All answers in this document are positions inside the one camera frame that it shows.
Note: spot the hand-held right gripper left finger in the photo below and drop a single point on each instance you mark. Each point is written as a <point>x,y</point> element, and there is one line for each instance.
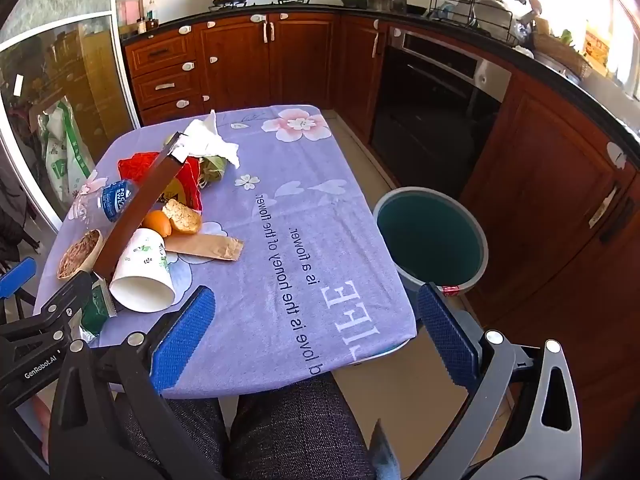
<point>185,335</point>

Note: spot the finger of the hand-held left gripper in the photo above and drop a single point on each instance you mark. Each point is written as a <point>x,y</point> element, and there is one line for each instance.
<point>60,302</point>
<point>15,279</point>

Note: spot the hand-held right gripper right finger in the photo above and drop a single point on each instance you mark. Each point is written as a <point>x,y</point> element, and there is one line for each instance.
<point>445,340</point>

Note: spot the green foil snack packet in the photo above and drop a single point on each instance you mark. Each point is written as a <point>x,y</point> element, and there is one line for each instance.
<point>94,310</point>

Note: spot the brown coconut shell half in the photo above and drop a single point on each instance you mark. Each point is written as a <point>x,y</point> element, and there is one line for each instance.
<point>77,255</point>

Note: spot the brown paper bag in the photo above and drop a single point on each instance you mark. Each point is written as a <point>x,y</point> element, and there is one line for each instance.
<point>215,247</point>

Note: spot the grey round waste bin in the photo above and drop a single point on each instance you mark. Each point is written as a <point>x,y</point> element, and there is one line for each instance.
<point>425,240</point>

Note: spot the white paper cup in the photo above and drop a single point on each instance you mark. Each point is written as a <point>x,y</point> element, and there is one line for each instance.
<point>142,270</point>

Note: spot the orange fruit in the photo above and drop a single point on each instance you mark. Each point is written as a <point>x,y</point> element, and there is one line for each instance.
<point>156,222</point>

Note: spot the clear plastic water bottle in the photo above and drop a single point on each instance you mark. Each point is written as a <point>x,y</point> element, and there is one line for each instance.
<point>115,200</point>

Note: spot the bread piece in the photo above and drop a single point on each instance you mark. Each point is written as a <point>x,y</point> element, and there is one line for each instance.
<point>182,217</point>

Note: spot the brown cardboard strip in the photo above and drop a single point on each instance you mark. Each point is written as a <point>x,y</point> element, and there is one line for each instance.
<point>135,205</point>

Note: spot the green and white plastic bag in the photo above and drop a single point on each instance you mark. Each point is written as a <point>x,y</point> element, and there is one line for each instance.
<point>60,160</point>

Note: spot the grey-blue cloth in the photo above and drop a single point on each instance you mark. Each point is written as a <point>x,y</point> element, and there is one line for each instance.
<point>384,455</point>

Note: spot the person's grey trousers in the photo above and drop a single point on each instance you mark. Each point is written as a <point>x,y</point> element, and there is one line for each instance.
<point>290,430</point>

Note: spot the red snack bag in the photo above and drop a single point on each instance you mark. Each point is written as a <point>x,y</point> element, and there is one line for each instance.
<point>135,165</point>

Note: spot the purple floral tablecloth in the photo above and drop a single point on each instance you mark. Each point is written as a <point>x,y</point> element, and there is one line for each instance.
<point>300,210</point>

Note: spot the white crumpled tissue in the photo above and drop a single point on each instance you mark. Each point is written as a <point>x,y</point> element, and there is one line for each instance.
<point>205,135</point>

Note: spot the black built-in oven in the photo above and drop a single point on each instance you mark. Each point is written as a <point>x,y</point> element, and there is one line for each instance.
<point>425,120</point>

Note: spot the glass sliding door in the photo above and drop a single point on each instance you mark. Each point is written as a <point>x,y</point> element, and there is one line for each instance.
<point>65,60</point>

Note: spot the black countertop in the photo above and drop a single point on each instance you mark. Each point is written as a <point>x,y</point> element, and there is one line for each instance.
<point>590,85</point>

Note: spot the small bottles on counter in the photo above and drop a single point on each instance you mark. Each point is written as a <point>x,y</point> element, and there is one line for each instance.
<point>149,17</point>

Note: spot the wooden kitchen cabinets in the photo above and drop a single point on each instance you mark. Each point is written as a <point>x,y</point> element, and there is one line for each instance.
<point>300,60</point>

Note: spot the wicker basket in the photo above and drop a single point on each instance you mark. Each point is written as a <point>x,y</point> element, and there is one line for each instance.
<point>560,52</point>

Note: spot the gas stove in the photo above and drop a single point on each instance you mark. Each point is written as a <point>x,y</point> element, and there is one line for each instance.
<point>260,4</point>

